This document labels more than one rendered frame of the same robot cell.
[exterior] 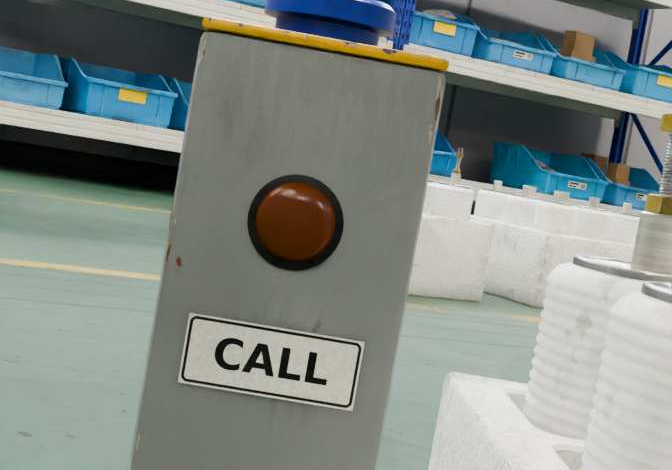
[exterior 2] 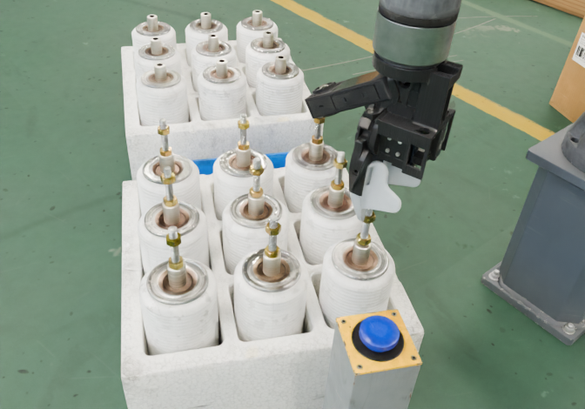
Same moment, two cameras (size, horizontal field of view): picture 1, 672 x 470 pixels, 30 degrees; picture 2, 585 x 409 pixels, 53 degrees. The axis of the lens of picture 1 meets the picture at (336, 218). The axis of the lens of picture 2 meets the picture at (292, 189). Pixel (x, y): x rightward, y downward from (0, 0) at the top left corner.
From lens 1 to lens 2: 0.84 m
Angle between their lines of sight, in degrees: 98
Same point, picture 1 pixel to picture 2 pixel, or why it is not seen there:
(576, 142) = not seen: outside the picture
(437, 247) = not seen: outside the picture
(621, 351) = (287, 307)
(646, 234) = (183, 275)
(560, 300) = (194, 317)
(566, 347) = (202, 323)
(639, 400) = (295, 310)
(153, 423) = not seen: outside the picture
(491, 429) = (235, 358)
